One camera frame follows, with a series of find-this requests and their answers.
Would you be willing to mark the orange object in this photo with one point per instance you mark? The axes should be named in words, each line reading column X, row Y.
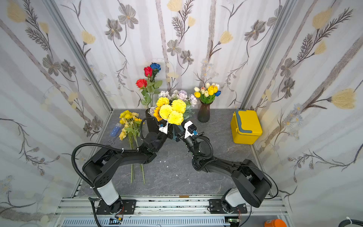
column 275, row 223

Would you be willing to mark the teal vase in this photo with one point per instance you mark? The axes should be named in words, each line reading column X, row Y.
column 178, row 133

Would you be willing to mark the black vase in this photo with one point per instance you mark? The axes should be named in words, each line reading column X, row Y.
column 152, row 124

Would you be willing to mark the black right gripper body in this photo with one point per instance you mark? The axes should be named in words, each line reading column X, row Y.
column 181, row 134

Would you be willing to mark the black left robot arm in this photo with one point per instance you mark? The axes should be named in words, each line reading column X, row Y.
column 100, row 169

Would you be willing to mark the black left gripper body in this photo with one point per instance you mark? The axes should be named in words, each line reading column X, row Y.
column 161, row 139

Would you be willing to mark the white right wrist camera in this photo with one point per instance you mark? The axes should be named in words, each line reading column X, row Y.
column 190, row 129

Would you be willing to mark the yellow poppy flower stem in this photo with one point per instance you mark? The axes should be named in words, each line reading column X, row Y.
column 132, row 167

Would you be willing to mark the red rose bouquet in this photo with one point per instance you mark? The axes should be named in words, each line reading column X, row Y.
column 149, row 86

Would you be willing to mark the dark glass vase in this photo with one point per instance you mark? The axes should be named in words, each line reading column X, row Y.
column 204, row 113

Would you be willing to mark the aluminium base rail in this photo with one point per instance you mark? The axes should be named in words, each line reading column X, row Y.
column 191, row 211

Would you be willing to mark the mixed tulip sunflower bouquet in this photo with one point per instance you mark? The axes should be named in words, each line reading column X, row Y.
column 208, row 93

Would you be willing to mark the yellow rose bunch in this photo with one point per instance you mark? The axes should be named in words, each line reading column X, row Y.
column 131, row 127

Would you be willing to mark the yellow lidded box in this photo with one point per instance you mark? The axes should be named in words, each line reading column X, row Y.
column 245, row 126

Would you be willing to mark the blue pill organizer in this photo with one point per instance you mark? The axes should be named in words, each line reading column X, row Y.
column 115, row 130

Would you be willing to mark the small metal scissors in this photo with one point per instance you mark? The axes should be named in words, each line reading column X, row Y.
column 112, row 140

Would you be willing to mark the yellow marigold bouquet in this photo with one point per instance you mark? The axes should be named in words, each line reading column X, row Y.
column 174, row 108

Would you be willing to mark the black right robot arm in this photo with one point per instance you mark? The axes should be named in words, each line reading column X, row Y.
column 251, row 184

